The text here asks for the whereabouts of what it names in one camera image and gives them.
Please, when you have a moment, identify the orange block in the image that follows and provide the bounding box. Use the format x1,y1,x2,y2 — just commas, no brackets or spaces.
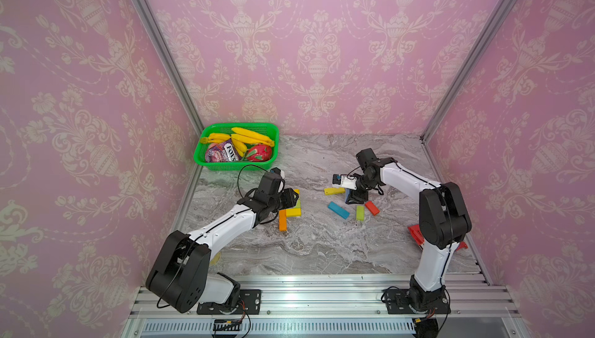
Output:
278,210,288,232

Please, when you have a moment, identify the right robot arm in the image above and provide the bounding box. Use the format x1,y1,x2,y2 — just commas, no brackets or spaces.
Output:
333,149,472,315

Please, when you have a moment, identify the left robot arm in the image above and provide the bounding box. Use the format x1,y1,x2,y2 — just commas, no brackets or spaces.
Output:
145,188,299,313

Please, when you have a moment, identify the red block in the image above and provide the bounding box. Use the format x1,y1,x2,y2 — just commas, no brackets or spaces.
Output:
364,201,381,216

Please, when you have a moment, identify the teal block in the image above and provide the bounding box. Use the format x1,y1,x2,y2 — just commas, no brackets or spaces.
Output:
328,202,350,220

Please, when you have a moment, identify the red dragon fruit toy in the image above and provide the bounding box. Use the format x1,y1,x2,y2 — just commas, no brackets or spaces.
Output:
243,144,274,162

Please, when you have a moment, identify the purple snack packet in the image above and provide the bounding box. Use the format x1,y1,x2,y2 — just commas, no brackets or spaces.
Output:
205,138,241,163

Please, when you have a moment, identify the red snack bag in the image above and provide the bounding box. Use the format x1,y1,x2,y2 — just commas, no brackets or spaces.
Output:
408,225,469,251

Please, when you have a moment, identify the yellow banana bunch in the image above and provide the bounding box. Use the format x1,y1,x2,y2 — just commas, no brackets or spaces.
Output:
199,127,276,157

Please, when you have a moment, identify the green plastic basket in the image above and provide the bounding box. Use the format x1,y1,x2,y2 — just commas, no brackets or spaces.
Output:
194,123,280,171

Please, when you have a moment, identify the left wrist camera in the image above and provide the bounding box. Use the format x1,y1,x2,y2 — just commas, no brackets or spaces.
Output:
258,168,285,196

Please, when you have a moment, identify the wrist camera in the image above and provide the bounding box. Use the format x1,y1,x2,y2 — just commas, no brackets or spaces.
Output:
258,168,285,196
332,174,358,190

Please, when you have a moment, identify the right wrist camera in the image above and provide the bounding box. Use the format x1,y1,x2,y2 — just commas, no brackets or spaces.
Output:
332,174,358,190

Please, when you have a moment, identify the aluminium mounting rail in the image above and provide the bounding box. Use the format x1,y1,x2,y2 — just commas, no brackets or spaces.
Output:
122,274,529,337

